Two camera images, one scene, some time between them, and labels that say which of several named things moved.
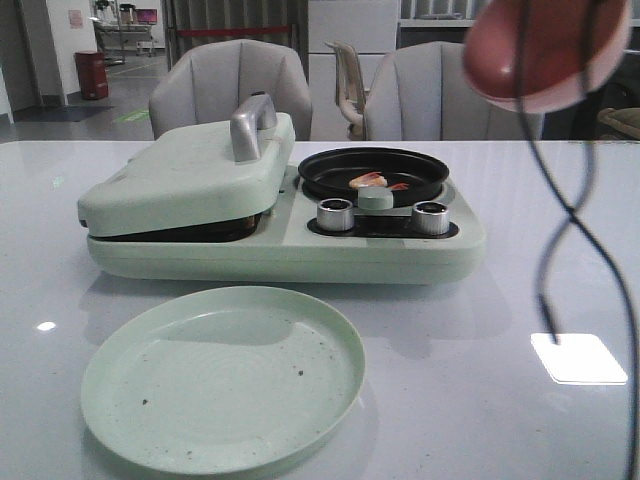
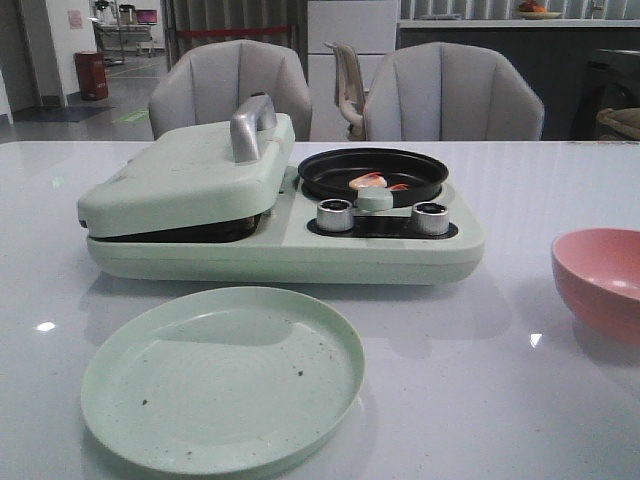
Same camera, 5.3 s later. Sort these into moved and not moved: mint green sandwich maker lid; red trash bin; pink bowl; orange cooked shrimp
Moved: pink bowl
Not moved: orange cooked shrimp; red trash bin; mint green sandwich maker lid
